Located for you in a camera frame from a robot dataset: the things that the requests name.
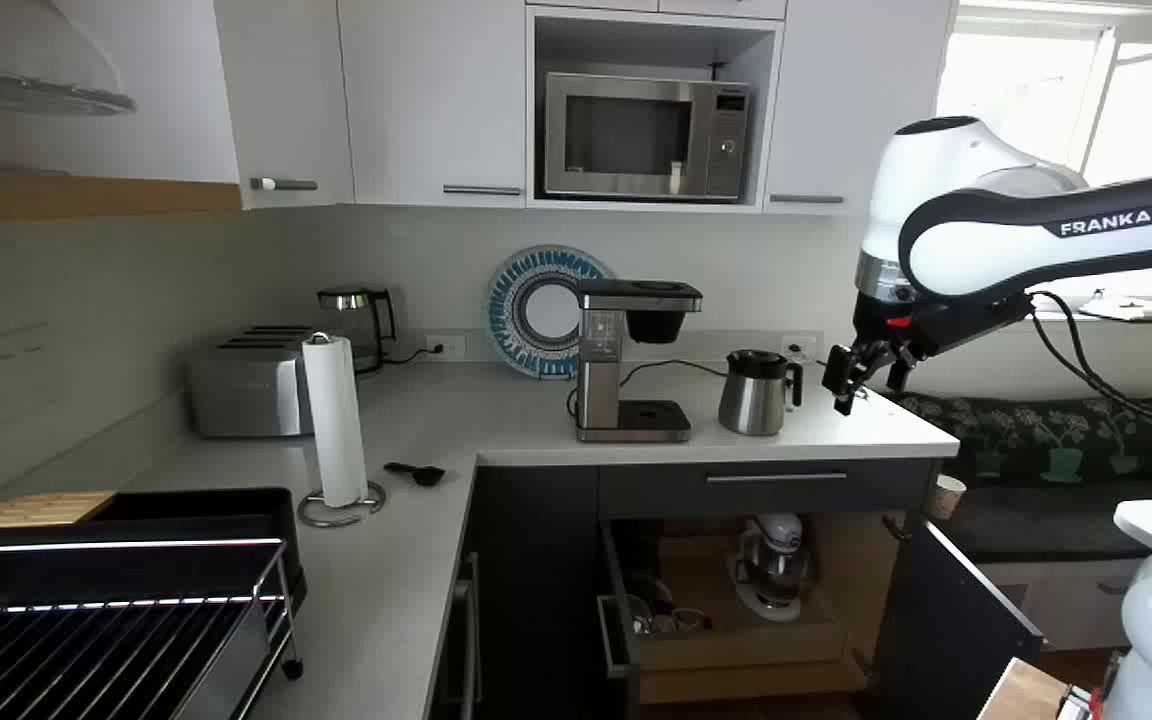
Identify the grey metal table frame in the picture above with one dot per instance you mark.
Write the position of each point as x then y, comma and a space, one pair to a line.
936, 627

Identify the blue white decorative plate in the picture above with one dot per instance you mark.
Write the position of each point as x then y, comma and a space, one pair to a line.
508, 315

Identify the white cabinet door beside microwave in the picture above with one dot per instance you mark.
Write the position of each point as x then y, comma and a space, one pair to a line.
843, 92

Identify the paper cup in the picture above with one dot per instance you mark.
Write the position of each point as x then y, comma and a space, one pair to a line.
949, 499

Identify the steel drip coffee maker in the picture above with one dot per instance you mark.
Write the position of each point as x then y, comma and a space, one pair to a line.
599, 375

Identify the steel thermal coffee carafe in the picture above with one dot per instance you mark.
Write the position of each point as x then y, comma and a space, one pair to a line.
753, 398

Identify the dark cabinet door with rack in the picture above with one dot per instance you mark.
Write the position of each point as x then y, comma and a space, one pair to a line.
616, 627

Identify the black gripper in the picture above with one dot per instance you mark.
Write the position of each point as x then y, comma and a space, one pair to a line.
888, 341

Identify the wooden robot mounting board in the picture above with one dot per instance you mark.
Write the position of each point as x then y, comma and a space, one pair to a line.
1016, 694

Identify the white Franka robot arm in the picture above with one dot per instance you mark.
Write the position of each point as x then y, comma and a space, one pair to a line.
1001, 243

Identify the black dish drying rack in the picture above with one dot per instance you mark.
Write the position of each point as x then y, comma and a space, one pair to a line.
137, 585

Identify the dark patterned bench cushion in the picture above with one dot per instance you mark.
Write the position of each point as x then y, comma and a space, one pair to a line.
1040, 442

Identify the white paper towel roll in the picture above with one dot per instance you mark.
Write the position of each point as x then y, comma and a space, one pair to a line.
333, 424

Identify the silver toaster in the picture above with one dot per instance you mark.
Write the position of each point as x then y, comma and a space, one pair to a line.
243, 386

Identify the white stand mixer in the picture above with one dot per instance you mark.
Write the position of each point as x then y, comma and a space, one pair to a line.
776, 565

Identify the metal paper towel holder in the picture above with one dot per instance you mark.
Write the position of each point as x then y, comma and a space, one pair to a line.
317, 512

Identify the black coffee scoop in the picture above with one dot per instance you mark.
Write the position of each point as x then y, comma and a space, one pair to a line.
418, 473

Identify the wide white upper cabinet door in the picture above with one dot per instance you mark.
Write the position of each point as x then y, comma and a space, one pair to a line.
431, 92

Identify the narrow white upper cabinet door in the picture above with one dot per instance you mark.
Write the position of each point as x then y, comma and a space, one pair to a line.
282, 92

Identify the wooden cutting board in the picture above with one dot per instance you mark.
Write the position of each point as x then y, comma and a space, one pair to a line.
39, 511

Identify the stainless steel microwave oven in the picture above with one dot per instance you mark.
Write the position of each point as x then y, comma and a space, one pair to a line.
628, 134

